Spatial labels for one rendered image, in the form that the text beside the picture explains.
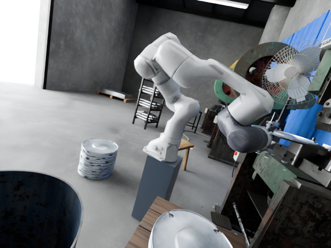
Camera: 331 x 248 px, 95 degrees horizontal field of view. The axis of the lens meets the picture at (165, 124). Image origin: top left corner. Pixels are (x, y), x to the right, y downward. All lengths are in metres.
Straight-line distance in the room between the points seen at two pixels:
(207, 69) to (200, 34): 7.47
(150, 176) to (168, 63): 0.66
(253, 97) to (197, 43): 7.40
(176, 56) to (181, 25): 7.65
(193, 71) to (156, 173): 0.63
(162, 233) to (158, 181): 0.39
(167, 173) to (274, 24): 6.24
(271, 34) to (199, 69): 6.09
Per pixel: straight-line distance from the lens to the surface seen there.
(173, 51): 0.56
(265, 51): 2.42
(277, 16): 6.78
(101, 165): 1.36
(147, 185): 1.01
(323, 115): 1.11
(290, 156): 1.06
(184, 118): 0.82
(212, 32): 8.02
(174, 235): 0.64
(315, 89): 1.21
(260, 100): 0.53
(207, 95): 7.51
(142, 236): 0.65
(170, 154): 0.91
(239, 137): 0.51
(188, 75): 0.53
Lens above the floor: 0.85
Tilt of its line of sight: 13 degrees down
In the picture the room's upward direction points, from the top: 16 degrees clockwise
